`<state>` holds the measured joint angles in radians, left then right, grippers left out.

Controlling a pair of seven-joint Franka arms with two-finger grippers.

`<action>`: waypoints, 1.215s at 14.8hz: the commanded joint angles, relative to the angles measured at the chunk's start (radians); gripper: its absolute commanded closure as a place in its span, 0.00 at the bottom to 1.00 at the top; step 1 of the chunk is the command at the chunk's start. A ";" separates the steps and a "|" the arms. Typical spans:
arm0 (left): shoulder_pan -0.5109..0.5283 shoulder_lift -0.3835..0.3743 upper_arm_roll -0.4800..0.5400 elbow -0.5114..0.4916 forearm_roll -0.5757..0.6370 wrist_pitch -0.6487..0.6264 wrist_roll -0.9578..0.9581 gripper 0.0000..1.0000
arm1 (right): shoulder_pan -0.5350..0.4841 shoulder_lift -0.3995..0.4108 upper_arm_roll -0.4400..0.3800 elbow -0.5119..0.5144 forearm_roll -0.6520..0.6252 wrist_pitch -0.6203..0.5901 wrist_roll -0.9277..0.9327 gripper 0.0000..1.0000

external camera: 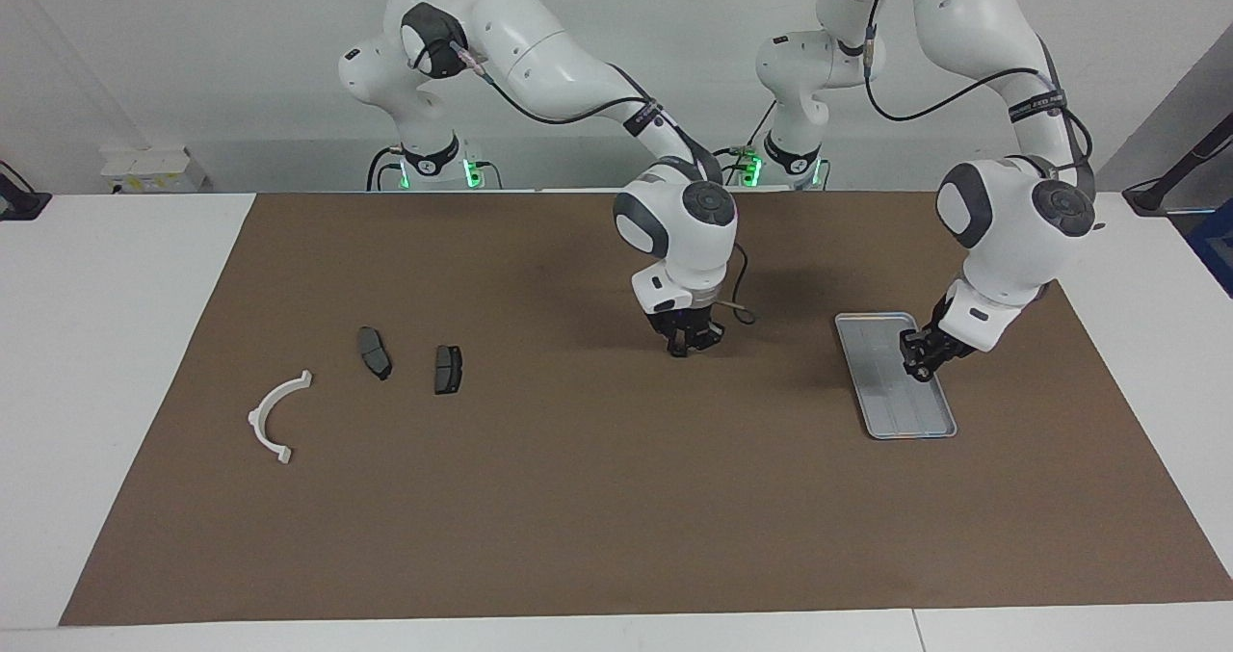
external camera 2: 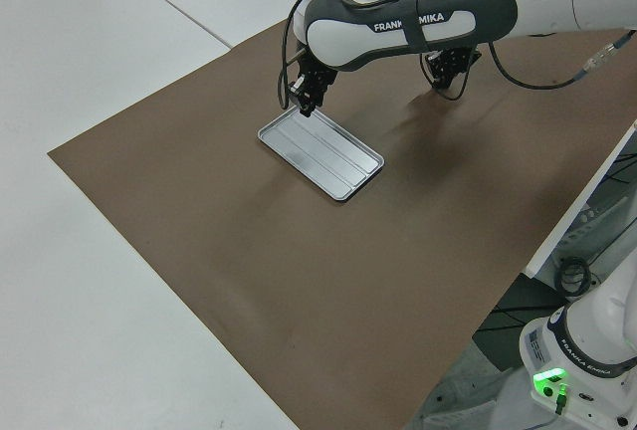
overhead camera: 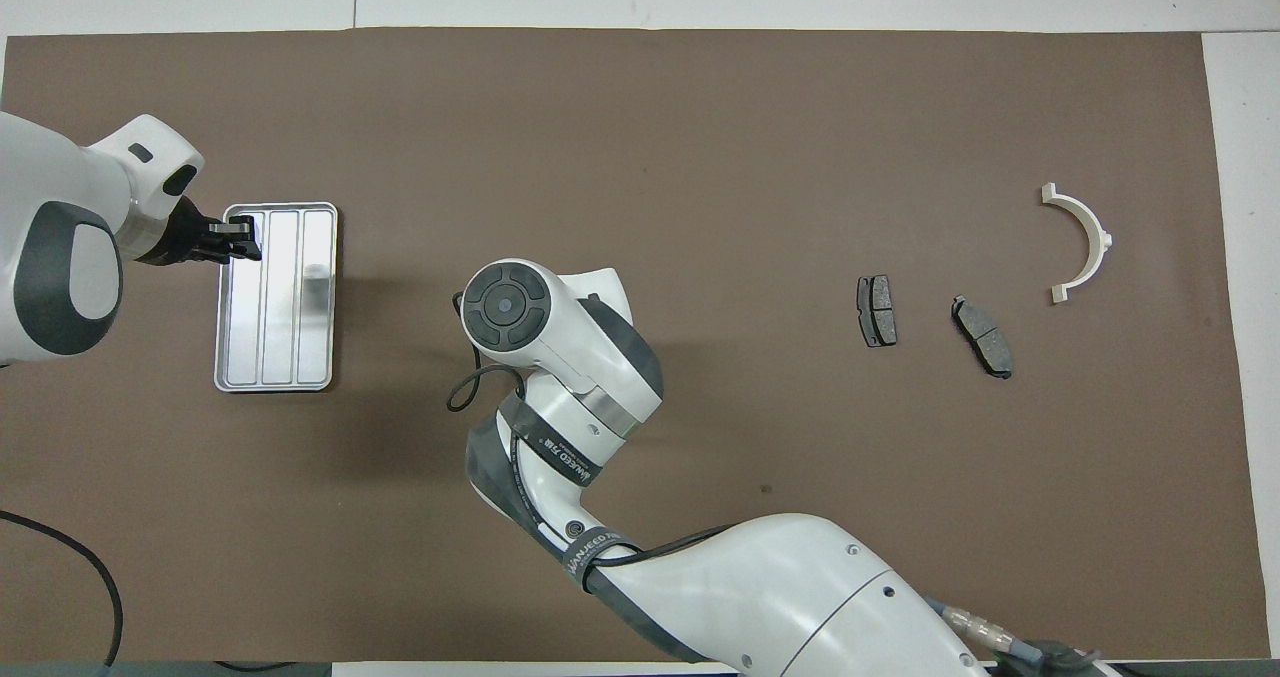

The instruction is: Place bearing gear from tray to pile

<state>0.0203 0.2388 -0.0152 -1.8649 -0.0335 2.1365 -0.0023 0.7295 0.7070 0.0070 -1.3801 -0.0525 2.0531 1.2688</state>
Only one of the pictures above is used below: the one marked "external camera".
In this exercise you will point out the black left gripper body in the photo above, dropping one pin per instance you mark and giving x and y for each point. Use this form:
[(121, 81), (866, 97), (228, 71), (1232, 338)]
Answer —
[(946, 344)]

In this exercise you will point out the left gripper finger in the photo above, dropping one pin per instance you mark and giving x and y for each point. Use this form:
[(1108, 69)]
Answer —
[(926, 370), (913, 344)]

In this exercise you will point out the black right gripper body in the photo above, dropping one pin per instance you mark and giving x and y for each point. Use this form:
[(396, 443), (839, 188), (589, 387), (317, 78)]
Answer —
[(686, 323)]

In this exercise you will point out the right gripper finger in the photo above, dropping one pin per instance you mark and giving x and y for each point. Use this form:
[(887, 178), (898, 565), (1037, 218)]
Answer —
[(678, 344), (710, 336)]

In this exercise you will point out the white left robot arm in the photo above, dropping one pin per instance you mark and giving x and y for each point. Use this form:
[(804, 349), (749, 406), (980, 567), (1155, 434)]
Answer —
[(1007, 228)]

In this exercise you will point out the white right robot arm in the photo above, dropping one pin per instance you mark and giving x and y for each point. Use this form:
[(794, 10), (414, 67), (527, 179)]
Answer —
[(539, 55)]

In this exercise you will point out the silver metal tray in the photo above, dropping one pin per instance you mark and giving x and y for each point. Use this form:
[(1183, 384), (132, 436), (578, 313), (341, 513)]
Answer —
[(891, 406)]

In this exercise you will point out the brown table mat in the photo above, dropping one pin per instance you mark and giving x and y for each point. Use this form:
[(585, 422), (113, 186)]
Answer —
[(616, 498)]

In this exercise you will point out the rectangular dark brake pad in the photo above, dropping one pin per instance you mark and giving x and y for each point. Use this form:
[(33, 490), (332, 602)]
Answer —
[(448, 370)]

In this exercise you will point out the black clamp stand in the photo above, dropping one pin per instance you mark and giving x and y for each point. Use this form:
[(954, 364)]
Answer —
[(19, 204), (1151, 197)]

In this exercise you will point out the blue crate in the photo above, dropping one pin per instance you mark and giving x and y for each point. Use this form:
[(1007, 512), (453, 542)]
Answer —
[(1216, 247)]

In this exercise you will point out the angled dark brake pad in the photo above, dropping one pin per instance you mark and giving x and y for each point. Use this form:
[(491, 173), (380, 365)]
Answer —
[(375, 352)]

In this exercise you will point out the white curved plastic bracket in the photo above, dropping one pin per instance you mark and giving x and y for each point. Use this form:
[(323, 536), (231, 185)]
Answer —
[(259, 424)]

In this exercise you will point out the white wall socket box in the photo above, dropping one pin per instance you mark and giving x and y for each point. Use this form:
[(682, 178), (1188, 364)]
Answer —
[(154, 169)]

